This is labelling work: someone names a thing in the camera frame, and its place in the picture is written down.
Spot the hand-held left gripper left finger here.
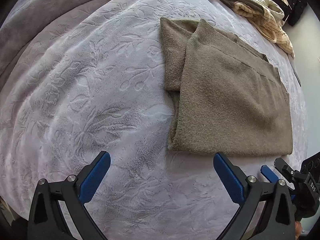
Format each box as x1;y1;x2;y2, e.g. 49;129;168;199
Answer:
27;151;111;240

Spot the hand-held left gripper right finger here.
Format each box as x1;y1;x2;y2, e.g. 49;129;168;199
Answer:
213;152;297;240

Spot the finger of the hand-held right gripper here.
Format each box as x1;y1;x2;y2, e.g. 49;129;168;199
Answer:
261;164;279;183
274;157;302;180

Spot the brown knit sweater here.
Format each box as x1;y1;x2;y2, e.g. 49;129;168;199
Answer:
160;17;293;158

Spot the person's right hand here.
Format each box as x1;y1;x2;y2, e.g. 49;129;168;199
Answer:
294;220;304;240

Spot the lavender embossed blanket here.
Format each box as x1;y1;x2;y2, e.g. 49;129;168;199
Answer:
0;0;310;240

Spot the cream striped garment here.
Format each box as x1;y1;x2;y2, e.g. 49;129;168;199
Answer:
234;1;295;58

